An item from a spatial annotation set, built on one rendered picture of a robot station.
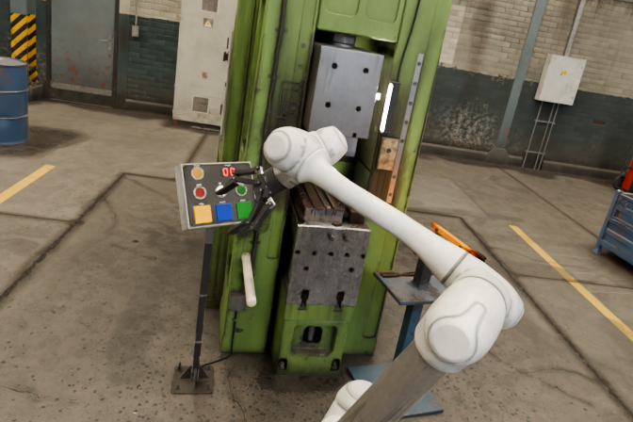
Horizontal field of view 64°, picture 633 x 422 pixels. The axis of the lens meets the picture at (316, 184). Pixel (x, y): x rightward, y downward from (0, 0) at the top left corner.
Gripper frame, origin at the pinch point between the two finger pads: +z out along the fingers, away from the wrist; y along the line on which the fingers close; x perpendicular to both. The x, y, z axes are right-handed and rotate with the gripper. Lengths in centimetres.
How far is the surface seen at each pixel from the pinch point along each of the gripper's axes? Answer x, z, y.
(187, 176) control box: 39, 38, -49
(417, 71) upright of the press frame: 107, -62, -75
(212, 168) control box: 48, 31, -53
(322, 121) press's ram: 78, -15, -62
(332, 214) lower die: 107, 9, -31
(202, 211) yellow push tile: 46, 41, -35
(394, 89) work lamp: 101, -48, -69
